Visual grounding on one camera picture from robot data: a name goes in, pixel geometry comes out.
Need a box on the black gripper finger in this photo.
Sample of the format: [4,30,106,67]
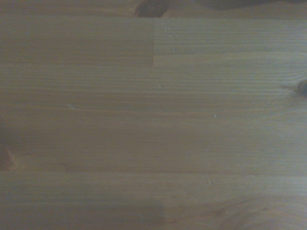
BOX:
[199,0,307,11]

